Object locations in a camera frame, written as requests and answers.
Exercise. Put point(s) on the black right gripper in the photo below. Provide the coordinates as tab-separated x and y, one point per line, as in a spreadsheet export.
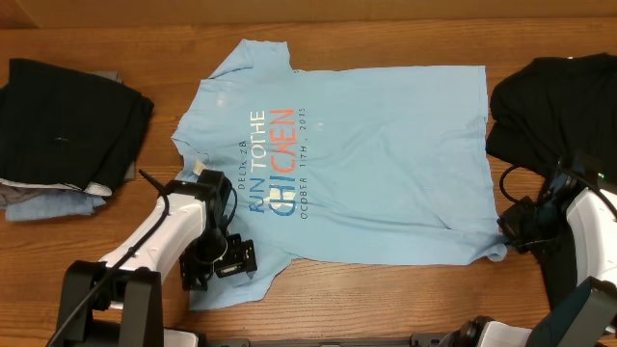
510	223

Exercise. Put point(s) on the folded blue garment under stack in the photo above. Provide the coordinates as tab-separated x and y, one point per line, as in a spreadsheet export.
53	204

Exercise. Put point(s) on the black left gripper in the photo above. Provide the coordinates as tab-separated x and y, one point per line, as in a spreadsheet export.
241	255

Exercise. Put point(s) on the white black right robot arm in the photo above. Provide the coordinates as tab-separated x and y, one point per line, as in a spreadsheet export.
571	231

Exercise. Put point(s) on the folded black garment on stack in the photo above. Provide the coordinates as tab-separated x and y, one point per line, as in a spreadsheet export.
66	128

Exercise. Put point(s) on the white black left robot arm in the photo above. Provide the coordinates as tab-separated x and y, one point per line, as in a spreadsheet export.
117	301

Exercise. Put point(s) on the black unfolded shirt pile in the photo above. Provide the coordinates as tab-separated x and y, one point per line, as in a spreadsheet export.
554	108

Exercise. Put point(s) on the light blue printed t-shirt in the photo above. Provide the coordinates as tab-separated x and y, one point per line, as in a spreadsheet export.
383	165

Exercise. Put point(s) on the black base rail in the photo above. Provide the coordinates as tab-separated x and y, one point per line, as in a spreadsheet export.
414	340

